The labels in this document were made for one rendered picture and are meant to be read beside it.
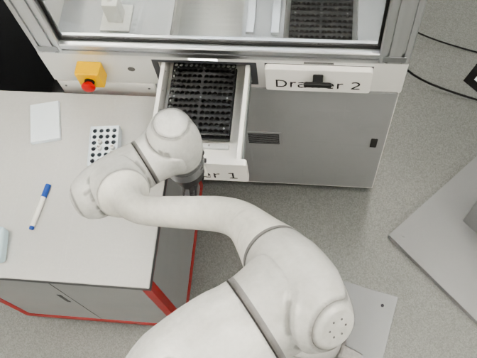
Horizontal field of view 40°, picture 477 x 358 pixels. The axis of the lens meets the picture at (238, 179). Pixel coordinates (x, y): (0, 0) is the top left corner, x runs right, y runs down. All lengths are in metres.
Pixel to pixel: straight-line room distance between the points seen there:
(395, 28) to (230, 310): 1.00
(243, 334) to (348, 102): 1.23
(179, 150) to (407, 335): 1.44
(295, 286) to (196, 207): 0.32
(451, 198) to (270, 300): 1.86
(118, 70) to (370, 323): 0.98
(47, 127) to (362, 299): 1.03
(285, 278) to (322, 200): 1.77
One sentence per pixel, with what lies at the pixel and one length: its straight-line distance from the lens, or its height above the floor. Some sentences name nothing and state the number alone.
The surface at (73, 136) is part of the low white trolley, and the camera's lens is 1.98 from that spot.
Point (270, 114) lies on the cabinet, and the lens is 2.04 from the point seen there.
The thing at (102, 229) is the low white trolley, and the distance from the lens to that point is 1.84.
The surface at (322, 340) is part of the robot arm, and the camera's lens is 0.83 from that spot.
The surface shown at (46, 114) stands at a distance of 2.03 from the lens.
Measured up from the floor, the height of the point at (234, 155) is 0.84.
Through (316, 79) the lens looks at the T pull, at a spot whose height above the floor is 0.91.
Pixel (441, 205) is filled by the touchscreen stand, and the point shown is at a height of 0.03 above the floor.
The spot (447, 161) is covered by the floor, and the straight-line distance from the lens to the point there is 2.73.
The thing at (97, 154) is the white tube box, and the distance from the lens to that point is 1.90.
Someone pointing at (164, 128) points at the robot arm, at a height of 1.33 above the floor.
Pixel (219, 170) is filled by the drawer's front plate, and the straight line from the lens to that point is 1.69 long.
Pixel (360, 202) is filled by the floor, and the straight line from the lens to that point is 2.61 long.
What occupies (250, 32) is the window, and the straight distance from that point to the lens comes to 1.71.
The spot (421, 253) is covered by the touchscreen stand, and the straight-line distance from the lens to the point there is 2.54.
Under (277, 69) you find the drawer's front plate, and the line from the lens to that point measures 1.78.
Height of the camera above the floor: 2.43
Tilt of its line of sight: 67 degrees down
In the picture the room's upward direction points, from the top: 12 degrees counter-clockwise
